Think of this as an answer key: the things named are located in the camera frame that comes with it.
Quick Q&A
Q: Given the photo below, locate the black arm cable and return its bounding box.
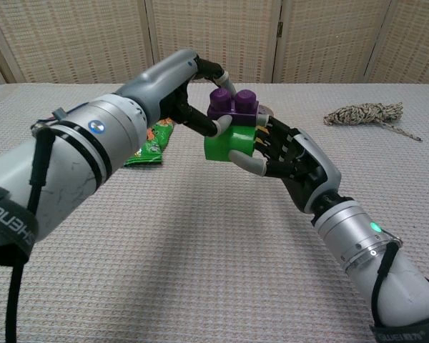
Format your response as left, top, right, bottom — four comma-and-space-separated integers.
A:
370, 242, 398, 322
5, 121, 58, 343

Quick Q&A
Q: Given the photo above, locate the yellow tape roll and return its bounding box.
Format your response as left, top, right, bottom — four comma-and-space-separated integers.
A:
256, 104, 277, 147

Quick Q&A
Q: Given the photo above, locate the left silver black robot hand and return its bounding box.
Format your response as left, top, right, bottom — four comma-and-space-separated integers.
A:
119, 49, 237, 139

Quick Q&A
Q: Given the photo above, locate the black left arm strap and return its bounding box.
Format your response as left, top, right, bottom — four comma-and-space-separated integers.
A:
0, 182, 40, 267

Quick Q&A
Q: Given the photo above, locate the green toy brick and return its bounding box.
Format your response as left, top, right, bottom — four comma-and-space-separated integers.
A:
203, 124, 257, 164

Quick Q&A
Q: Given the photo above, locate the black arm strap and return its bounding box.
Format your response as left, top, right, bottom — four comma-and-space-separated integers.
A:
0, 182, 40, 267
370, 314, 429, 343

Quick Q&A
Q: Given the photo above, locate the white woven tablecloth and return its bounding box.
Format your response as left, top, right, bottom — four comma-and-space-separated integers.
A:
0, 82, 429, 343

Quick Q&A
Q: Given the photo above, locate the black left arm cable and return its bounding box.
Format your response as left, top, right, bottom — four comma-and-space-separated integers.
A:
5, 121, 58, 343

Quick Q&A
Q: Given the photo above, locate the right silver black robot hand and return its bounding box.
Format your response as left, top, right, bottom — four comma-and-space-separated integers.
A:
230, 114, 342, 215

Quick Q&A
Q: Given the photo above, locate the black right arm strap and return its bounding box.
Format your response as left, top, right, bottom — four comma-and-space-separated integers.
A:
370, 314, 429, 343

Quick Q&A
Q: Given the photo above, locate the speckled rope bundle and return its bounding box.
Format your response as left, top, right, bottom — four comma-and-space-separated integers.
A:
323, 101, 423, 142

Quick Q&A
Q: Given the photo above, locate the purple toy brick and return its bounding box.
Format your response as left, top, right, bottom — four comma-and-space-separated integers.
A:
206, 89, 269, 128

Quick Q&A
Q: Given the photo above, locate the green orange snack bag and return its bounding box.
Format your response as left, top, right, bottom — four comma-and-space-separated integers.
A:
123, 117, 175, 168

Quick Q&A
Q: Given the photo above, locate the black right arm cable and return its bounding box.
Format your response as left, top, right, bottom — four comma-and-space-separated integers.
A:
370, 242, 398, 322

